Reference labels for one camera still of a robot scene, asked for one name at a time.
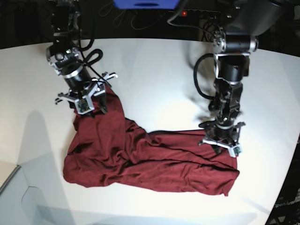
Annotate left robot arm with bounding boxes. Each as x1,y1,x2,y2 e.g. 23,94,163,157
193,0,300,158

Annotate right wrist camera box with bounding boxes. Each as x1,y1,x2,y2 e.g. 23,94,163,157
75,98,95,115

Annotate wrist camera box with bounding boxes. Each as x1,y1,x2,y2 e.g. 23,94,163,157
75,98,95,115
228,145,242,158

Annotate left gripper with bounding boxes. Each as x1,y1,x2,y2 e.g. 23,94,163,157
198,121,245,154

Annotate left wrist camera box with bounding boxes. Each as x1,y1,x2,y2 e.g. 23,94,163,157
228,145,242,158

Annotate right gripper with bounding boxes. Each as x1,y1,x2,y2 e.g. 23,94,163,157
55,72,118,115

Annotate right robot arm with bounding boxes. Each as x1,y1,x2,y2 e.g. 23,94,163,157
45,0,117,116

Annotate blue box at top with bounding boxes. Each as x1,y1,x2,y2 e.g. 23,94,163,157
113,0,179,9

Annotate dark red t-shirt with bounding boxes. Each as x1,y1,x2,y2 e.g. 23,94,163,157
62,88,239,195

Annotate black power strip red light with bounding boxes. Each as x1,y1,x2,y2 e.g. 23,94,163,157
179,9,225,20

